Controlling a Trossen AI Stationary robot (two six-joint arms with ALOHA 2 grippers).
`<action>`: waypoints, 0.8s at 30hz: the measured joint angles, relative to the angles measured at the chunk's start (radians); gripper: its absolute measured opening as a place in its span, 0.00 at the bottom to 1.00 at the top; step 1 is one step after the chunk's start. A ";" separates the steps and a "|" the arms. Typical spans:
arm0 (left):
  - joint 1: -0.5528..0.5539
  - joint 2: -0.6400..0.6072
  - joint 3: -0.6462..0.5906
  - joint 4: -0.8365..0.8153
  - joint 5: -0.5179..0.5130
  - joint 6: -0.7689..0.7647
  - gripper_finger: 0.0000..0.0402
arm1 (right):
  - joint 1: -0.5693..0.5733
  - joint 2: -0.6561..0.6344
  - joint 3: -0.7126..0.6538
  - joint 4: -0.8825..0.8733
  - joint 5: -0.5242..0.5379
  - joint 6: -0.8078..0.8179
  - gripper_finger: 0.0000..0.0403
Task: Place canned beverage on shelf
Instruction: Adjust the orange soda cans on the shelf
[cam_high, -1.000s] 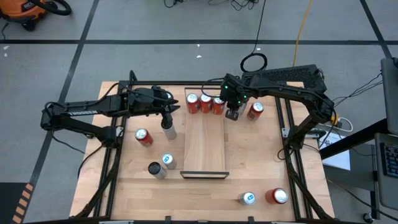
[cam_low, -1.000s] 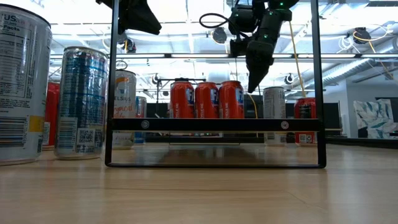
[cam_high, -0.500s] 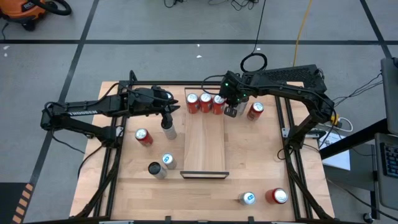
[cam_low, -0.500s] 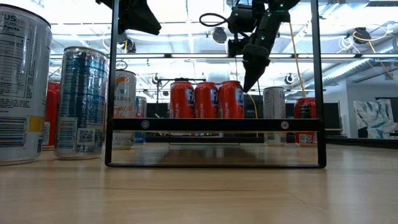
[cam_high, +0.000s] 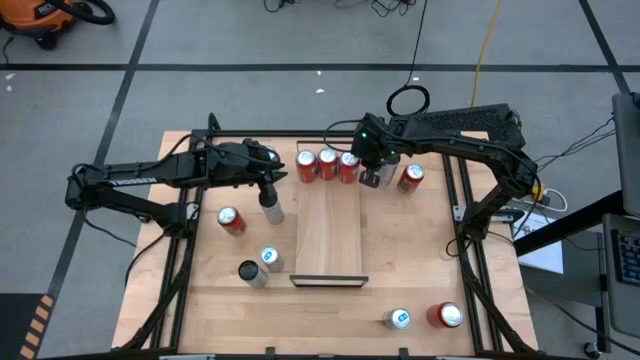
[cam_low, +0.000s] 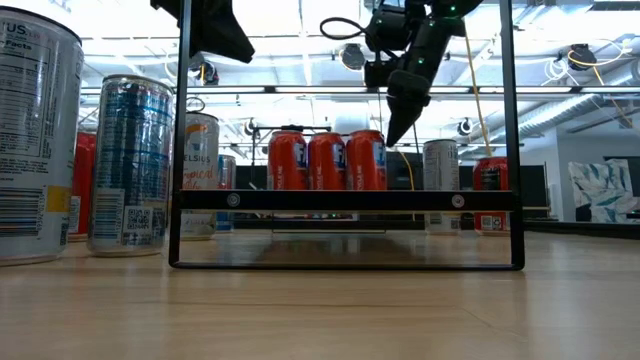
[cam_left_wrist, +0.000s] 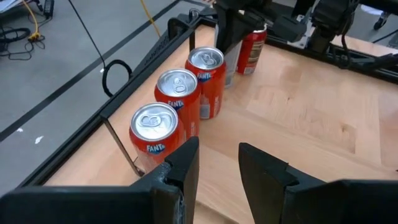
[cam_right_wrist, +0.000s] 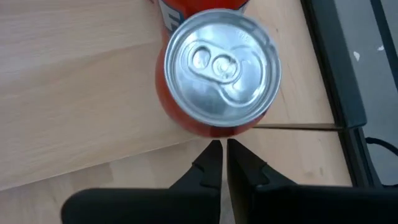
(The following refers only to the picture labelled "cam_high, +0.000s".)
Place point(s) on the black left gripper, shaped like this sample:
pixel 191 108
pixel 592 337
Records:
pixel 257 160

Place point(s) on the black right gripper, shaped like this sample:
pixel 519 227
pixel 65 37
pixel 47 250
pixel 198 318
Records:
pixel 375 150

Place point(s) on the orange Fanta can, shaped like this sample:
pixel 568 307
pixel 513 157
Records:
pixel 328 170
pixel 306 172
pixel 348 172

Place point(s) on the red cola can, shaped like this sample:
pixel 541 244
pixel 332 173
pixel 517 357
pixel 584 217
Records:
pixel 409 182
pixel 442 316
pixel 234 224

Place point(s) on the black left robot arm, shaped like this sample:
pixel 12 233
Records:
pixel 135 175

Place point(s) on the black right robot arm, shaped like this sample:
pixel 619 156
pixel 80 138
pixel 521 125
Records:
pixel 480 152

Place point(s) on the white Celsius can orange print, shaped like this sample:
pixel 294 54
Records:
pixel 274 215

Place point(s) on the yellow plug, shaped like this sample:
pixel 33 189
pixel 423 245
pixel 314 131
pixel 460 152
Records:
pixel 539 191

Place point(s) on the white paper sheet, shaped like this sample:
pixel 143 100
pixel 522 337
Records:
pixel 545 255

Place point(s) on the grey cart top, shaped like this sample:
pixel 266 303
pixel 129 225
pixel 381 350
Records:
pixel 575 280

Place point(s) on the black caster wheel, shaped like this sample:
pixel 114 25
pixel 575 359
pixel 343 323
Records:
pixel 591 349

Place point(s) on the grey laptop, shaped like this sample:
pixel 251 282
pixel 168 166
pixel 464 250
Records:
pixel 627 310

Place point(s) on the orange shop vacuum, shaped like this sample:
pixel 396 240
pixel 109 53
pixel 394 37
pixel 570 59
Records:
pixel 35 15

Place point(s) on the black orange striped mat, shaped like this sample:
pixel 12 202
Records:
pixel 15 325

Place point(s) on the black aluminium table frame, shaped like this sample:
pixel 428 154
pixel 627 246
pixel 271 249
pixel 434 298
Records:
pixel 280 133

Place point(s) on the black frame wooden shelf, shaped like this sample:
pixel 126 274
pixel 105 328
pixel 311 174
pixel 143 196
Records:
pixel 330 230

